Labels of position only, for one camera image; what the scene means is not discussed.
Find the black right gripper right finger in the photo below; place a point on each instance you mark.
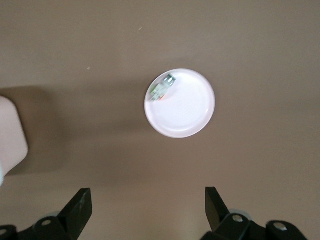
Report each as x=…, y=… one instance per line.
x=218, y=215

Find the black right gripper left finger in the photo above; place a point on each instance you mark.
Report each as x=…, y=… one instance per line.
x=75, y=215

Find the white lidded storage box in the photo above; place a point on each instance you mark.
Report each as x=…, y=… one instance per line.
x=12, y=140

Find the pink round plate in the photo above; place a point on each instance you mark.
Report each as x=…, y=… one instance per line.
x=185, y=112

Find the green white switch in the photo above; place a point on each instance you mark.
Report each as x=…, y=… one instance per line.
x=161, y=88

